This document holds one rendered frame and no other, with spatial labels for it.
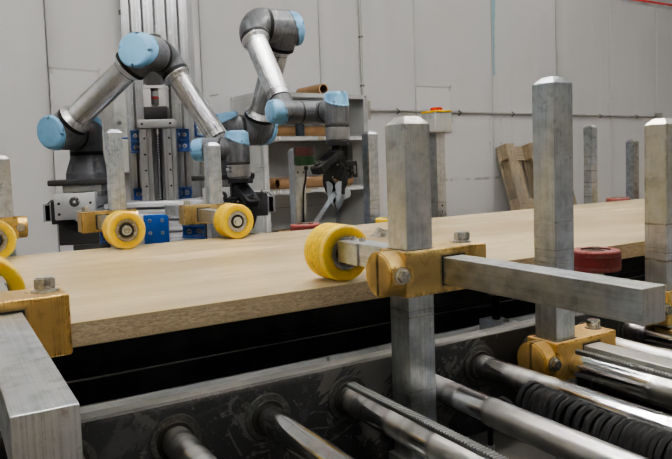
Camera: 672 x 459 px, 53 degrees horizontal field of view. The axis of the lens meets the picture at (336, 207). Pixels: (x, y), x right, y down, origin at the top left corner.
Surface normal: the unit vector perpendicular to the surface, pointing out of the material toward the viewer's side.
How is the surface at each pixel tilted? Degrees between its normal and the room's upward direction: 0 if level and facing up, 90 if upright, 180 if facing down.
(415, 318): 90
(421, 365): 90
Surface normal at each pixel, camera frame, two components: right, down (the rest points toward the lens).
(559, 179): 0.51, 0.04
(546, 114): -0.86, 0.07
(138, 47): -0.15, 0.00
